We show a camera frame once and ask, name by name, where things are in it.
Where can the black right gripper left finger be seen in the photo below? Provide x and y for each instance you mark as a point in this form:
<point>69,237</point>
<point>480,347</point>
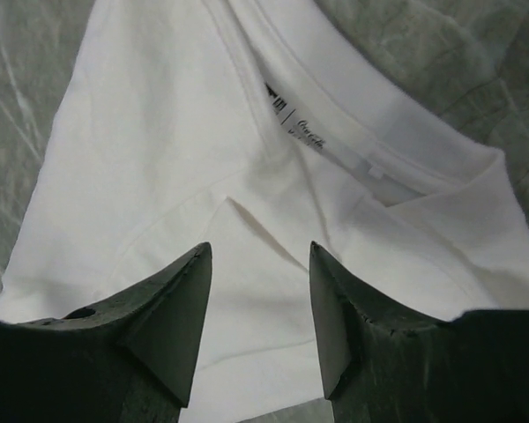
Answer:
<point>128,358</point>

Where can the white t-shirt red print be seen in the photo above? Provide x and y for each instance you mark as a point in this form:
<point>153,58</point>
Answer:
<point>255,126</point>

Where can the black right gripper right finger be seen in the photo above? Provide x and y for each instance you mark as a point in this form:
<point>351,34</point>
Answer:
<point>381,361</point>

